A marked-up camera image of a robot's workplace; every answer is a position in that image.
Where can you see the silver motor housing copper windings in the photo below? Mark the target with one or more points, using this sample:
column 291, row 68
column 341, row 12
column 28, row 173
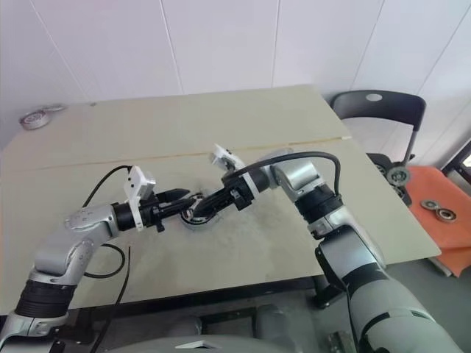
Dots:
column 200, row 226

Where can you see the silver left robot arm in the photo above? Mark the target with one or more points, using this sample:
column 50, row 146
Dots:
column 88, row 220

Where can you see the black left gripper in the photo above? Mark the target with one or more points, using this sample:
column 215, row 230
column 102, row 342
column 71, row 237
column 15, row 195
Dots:
column 152, row 213

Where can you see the dark door frame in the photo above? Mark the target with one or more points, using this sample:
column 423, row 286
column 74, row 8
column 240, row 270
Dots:
column 458, row 154

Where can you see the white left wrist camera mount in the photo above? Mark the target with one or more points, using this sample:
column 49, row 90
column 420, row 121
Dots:
column 134, row 184

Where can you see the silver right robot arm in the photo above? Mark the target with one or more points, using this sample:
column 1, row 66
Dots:
column 353, row 257

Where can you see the grey wheel part on chair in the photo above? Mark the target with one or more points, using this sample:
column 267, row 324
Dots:
column 398, row 175

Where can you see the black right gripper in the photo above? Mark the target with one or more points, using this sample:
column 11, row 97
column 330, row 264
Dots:
column 239, row 193

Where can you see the orange cloth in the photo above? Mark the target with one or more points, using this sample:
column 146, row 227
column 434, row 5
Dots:
column 456, row 235

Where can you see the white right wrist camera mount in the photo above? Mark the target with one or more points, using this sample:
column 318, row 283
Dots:
column 222, row 154

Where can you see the black folding chair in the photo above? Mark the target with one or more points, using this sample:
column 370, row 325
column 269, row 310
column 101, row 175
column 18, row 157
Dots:
column 397, row 106

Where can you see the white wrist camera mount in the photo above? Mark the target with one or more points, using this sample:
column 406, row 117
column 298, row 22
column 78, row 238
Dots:
column 134, row 184
column 222, row 154

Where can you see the black table frame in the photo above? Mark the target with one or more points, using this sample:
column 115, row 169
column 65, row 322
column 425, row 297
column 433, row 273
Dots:
column 327, row 294

